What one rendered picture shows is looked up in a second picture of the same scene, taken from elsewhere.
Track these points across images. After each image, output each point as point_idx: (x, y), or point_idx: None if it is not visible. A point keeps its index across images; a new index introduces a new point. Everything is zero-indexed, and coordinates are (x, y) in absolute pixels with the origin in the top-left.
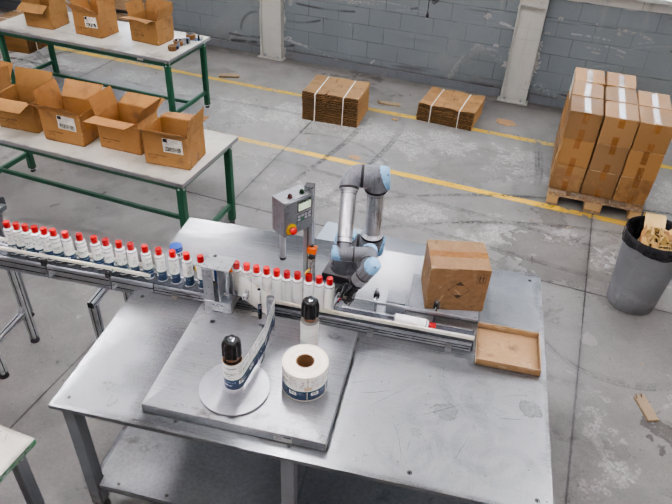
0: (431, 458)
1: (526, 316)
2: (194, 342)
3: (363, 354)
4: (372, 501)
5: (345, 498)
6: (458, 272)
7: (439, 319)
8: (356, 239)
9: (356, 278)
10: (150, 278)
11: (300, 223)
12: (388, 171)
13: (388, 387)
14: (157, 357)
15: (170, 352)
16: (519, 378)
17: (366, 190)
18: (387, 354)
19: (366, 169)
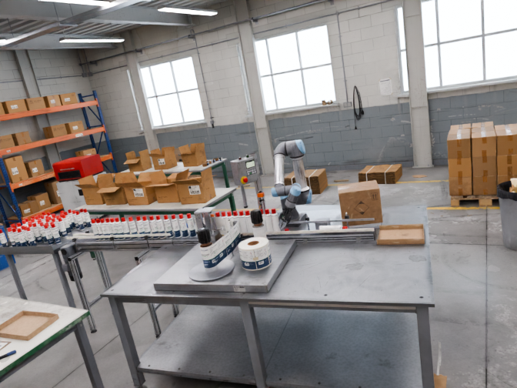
0: (341, 287)
1: (415, 221)
2: (191, 256)
3: (299, 251)
4: (322, 359)
5: (302, 359)
6: (357, 193)
7: None
8: None
9: (287, 201)
10: (171, 237)
11: (250, 176)
12: (300, 141)
13: (315, 262)
14: (168, 269)
15: None
16: (409, 246)
17: (290, 156)
18: (315, 249)
19: (287, 142)
